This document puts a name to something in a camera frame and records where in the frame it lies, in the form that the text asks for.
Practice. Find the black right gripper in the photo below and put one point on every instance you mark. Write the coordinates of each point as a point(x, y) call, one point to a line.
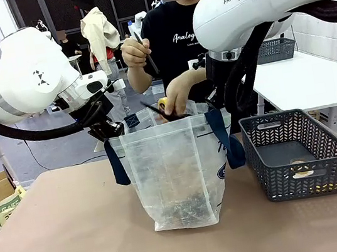
point(216, 74)

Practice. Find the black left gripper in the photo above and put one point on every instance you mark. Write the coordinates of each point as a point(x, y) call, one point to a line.
point(101, 130)

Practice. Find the long black tool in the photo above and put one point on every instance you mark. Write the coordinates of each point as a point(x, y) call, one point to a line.
point(153, 109)

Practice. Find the yellow tape roll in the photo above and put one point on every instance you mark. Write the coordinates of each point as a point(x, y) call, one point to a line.
point(162, 103)

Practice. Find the thin black pen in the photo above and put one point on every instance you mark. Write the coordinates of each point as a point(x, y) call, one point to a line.
point(153, 62)

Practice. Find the dark grey plastic basket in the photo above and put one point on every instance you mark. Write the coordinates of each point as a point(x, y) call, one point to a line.
point(274, 51)
point(286, 152)

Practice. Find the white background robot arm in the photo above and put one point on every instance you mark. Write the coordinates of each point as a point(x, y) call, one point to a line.
point(40, 24)
point(139, 17)

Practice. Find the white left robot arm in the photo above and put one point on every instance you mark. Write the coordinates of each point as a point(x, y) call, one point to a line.
point(22, 81)

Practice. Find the person's left forearm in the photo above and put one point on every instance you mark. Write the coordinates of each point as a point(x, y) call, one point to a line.
point(197, 76)

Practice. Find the person's right forearm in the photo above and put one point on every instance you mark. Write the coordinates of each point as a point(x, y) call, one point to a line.
point(139, 79)

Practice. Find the person's left hand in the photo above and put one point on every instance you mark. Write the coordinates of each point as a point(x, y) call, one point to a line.
point(181, 92)

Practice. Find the person's right hand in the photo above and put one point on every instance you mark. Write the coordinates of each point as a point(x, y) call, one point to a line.
point(135, 51)

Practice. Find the person in black T-shirt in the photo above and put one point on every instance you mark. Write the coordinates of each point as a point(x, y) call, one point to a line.
point(172, 46)

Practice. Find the white side table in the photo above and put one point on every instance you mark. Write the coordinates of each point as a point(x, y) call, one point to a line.
point(301, 80)

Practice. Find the beige jacket mannequin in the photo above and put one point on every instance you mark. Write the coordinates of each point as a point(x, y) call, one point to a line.
point(101, 37)

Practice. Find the background person in black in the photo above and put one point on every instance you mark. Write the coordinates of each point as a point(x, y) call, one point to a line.
point(69, 45)

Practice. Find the yellow white round packet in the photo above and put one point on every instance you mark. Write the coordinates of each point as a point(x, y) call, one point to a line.
point(302, 169)

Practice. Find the green white printed sack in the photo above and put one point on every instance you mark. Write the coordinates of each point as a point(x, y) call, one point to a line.
point(6, 207)

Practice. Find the yellow patterned flat packet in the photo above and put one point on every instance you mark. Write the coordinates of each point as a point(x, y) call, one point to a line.
point(327, 188)

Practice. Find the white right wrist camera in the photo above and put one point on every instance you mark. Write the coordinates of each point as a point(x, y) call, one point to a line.
point(194, 64)

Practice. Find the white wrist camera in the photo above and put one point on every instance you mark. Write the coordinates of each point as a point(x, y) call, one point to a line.
point(194, 64)
point(119, 84)

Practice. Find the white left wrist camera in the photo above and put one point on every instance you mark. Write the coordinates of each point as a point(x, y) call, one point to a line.
point(119, 84)

